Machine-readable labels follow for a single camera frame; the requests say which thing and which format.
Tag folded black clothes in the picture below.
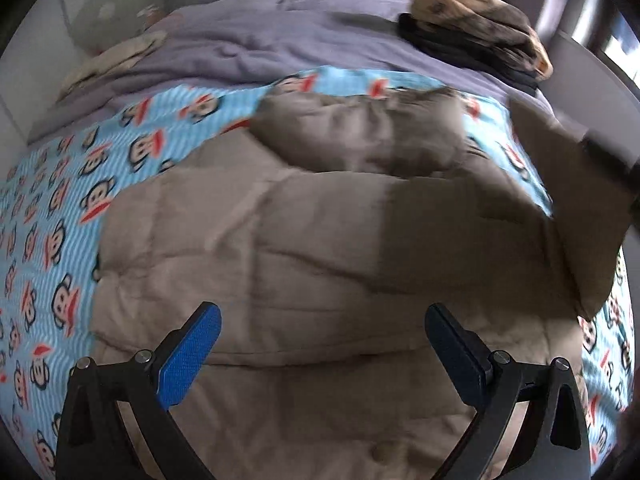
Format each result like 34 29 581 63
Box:
397 12 541 96

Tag window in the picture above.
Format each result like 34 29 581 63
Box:
602 7 640 91

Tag beige puffer jacket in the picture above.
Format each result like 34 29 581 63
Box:
92 87 628 480

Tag cream monkey face pillow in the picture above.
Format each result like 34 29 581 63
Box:
57 30 168 103

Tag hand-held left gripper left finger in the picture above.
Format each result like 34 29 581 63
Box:
56 301 222 480

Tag blue monkey print blanket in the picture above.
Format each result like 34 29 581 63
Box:
0 67 631 480

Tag grey pillow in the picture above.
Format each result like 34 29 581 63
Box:
60 0 166 56

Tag purple duvet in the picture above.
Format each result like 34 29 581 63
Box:
30 0 556 146

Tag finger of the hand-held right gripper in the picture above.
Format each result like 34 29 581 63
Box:
580 130 632 181

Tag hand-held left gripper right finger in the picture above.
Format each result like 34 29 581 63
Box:
424 302 591 480

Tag folded beige patterned cloth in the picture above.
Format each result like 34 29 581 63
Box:
410 0 553 78

